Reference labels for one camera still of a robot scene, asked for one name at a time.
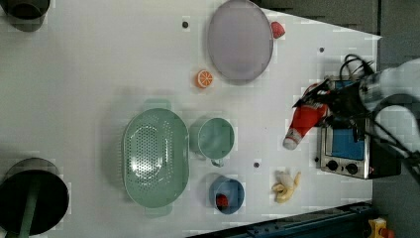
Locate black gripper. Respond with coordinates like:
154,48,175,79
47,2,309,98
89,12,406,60
293,79,369,126

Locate red plush ketchup bottle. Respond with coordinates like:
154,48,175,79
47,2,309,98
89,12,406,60
282,105,328,150

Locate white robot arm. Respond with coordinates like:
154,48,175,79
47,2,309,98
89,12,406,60
294,59,419,158

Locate black toaster oven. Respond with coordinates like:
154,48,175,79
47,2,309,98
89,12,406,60
314,76,402,180

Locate toy strawberry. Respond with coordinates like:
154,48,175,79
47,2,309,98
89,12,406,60
270,22,285,39

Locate grey round plate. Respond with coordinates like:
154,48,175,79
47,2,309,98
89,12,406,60
207,0,273,80

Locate toy peeled banana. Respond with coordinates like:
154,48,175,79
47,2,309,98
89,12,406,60
271,172,301,203

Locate green mug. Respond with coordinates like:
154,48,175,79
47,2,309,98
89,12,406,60
189,117,235,168

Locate toy orange slice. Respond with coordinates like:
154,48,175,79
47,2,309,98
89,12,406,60
195,69,213,88

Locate blue bowl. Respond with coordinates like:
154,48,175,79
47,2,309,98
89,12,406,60
208,176,245,215

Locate small red toy berry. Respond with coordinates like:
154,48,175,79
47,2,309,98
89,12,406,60
216,193,229,209

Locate green oval colander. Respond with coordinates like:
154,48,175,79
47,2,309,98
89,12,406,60
121,99,189,218

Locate black utensil cup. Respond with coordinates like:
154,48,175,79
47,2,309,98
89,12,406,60
1,158,70,238

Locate green spatula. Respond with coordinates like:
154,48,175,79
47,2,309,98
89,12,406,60
5,179,41,238

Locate black cylinder cup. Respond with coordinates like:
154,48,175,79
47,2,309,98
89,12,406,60
0,0,52,32

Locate black cables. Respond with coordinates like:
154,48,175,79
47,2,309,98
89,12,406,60
339,54,375,82

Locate dark blue metal frame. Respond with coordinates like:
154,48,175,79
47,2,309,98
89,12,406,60
188,202,378,238

